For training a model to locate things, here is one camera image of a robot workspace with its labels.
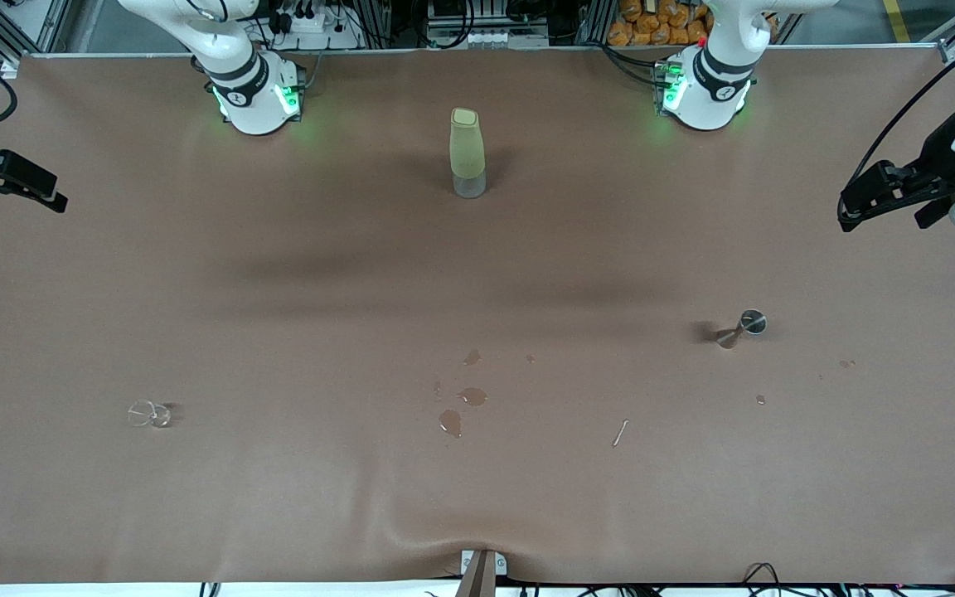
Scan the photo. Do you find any steel jigger measuring cup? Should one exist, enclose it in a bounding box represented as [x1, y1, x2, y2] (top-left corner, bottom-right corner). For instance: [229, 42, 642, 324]
[715, 308, 768, 351]

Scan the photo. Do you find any clear glass shaker cup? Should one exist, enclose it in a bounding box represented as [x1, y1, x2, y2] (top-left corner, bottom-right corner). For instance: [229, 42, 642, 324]
[127, 400, 172, 429]

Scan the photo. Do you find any white power strip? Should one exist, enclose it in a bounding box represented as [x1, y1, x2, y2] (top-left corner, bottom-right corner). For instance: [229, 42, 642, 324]
[266, 0, 362, 52]

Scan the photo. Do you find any brown table mat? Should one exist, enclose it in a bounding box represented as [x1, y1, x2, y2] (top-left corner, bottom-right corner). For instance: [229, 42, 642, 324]
[0, 46, 955, 585]

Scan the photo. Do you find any green frosted bottle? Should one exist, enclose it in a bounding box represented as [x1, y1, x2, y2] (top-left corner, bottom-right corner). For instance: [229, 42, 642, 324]
[449, 107, 487, 200]

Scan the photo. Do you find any grey electronics box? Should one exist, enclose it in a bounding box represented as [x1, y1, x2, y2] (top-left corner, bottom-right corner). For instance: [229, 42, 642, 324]
[426, 0, 550, 49]

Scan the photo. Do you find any metal table edge clamp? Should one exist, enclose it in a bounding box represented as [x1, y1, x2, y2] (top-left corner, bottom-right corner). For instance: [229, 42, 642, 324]
[457, 549, 508, 597]

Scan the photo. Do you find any black cable loop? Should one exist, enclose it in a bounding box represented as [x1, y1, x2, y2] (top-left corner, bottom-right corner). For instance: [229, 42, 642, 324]
[743, 562, 785, 593]

